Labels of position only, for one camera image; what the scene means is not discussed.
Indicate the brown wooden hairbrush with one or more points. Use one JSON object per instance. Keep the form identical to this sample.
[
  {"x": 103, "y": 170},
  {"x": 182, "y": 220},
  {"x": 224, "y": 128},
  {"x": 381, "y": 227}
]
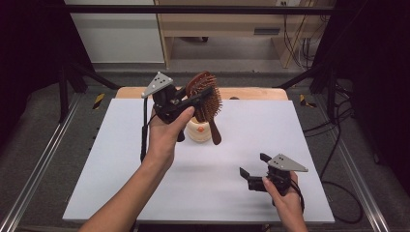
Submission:
[{"x": 209, "y": 109}]

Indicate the light wooden desk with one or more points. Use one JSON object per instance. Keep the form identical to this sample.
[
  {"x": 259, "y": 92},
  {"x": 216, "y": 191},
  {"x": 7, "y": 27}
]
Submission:
[{"x": 222, "y": 22}]

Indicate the person's left hand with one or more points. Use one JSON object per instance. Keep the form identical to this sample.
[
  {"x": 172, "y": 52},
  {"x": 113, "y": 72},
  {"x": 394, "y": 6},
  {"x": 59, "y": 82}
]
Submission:
[{"x": 162, "y": 138}]

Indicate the yellow black hazard tape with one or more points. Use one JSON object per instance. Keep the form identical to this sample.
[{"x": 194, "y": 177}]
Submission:
[
  {"x": 304, "y": 101},
  {"x": 98, "y": 101}
]

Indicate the light wooden table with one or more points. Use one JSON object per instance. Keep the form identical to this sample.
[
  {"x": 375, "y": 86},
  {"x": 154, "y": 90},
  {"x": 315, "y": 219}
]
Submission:
[{"x": 251, "y": 93}]

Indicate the grey desk label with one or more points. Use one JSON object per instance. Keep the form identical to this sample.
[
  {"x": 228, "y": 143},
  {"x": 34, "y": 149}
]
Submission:
[{"x": 267, "y": 31}]

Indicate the person's right hand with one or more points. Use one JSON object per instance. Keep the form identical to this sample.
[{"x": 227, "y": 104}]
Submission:
[{"x": 286, "y": 203}]

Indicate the aluminium floor rail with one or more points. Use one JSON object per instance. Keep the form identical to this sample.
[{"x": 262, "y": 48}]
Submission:
[
  {"x": 38, "y": 164},
  {"x": 361, "y": 180}
]

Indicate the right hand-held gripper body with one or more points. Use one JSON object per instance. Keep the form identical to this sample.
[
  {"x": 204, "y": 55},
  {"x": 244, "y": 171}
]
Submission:
[{"x": 283, "y": 164}]

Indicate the black horizontal frame bar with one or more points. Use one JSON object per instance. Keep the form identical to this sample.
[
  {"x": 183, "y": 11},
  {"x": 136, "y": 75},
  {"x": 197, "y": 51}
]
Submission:
[{"x": 193, "y": 9}]

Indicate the white cabinet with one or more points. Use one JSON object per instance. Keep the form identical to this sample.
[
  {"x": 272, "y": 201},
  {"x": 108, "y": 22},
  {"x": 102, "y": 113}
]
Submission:
[{"x": 119, "y": 35}]

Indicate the black curtain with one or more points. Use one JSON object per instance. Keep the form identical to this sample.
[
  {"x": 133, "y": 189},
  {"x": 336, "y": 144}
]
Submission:
[
  {"x": 29, "y": 58},
  {"x": 377, "y": 80}
]

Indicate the cream ceramic cup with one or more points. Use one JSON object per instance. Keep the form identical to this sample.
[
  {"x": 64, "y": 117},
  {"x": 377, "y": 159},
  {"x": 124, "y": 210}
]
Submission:
[{"x": 199, "y": 133}]

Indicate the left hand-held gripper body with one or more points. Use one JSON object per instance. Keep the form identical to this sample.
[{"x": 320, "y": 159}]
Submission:
[{"x": 166, "y": 103}]

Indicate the black metal stand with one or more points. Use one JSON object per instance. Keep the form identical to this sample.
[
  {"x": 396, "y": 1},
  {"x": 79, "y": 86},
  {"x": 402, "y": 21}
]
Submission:
[
  {"x": 64, "y": 93},
  {"x": 330, "y": 93}
]

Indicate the white table board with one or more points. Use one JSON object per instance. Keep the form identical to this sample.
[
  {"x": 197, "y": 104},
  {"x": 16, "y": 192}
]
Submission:
[{"x": 206, "y": 193}]

